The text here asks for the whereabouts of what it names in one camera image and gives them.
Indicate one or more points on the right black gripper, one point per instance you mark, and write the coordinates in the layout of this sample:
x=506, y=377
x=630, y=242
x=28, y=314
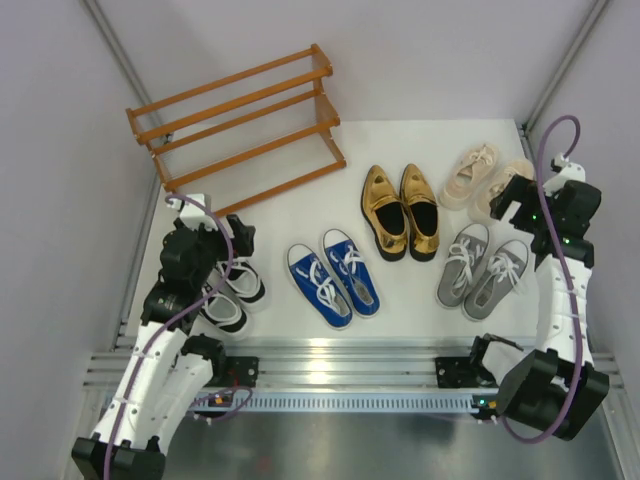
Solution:
x=520, y=190

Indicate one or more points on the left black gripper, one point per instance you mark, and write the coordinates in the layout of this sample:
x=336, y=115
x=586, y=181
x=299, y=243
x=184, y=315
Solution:
x=242, y=235

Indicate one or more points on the black white sneaker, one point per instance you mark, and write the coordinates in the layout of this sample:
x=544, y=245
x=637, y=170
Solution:
x=245, y=283
x=226, y=316

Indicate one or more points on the gold loafer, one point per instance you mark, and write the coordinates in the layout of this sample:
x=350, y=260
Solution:
x=383, y=211
x=421, y=208

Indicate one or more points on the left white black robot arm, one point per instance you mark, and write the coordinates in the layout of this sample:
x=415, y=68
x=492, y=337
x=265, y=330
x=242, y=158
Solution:
x=168, y=365

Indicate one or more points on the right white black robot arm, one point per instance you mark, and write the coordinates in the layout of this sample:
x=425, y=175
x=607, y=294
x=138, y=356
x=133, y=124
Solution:
x=554, y=388

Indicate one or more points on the orange wooden shoe shelf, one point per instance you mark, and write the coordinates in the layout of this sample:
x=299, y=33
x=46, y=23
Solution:
x=160, y=140

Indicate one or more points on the right beige sneaker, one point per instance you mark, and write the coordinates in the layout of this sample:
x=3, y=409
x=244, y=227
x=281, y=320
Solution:
x=479, y=210

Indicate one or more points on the beige sneaker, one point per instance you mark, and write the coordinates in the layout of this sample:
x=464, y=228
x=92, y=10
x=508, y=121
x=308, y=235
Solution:
x=479, y=210
x=469, y=173

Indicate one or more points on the left grey canvas sneaker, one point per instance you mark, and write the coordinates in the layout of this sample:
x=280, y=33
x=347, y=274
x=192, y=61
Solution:
x=464, y=257

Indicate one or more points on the grey canvas sneaker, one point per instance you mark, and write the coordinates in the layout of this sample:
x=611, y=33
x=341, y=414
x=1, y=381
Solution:
x=464, y=257
x=503, y=274

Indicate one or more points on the right grey canvas sneaker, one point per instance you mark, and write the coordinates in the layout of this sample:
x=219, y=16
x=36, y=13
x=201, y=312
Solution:
x=503, y=274

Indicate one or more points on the left beige sneaker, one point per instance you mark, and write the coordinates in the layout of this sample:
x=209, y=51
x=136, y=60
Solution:
x=469, y=173

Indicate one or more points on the left blue canvas sneaker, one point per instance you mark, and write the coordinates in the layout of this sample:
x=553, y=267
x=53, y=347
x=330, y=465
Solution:
x=318, y=287

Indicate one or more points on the blue canvas sneaker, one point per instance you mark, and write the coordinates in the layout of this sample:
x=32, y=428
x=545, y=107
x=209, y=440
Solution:
x=318, y=287
x=348, y=264

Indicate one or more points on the right blue canvas sneaker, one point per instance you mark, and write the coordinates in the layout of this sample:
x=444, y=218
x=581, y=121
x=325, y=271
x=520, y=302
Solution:
x=348, y=264

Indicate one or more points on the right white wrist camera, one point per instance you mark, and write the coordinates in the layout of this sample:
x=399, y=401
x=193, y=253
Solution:
x=563, y=170

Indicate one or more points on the perforated grey cable tray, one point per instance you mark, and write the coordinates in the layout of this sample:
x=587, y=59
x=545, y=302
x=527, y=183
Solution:
x=438, y=401

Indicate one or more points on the aluminium rail frame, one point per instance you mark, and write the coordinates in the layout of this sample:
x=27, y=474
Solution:
x=348, y=363

